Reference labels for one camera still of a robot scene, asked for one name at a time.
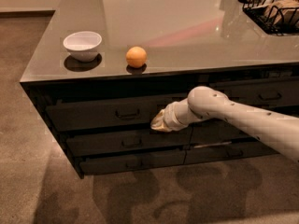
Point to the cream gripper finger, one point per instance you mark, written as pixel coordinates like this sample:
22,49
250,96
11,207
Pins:
158,124

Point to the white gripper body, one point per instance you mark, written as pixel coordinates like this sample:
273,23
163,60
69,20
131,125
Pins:
168,118

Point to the dark drawer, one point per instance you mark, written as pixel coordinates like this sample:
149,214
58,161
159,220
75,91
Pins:
214,131
263,93
226,152
108,113
132,162
100,143

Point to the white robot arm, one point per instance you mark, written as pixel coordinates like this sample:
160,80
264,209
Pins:
278,131

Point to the dark drawer cabinet counter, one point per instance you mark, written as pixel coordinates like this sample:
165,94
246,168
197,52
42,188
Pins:
189,43

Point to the orange fruit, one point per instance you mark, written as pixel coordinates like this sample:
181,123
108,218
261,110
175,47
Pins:
136,57

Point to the white ceramic bowl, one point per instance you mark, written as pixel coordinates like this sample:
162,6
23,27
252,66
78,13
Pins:
83,45

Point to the brown item in basket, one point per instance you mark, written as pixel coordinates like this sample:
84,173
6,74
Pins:
283,12

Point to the black wire basket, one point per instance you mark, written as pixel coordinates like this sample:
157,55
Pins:
254,9

